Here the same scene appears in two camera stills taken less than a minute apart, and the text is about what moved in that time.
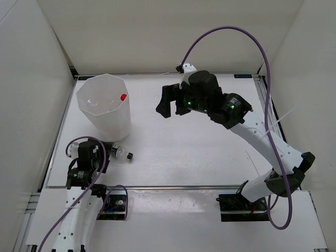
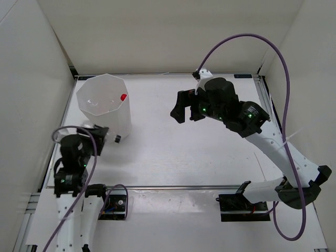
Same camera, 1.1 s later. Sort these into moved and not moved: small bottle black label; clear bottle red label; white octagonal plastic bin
Moved: small bottle black label
Not moved: clear bottle red label; white octagonal plastic bin
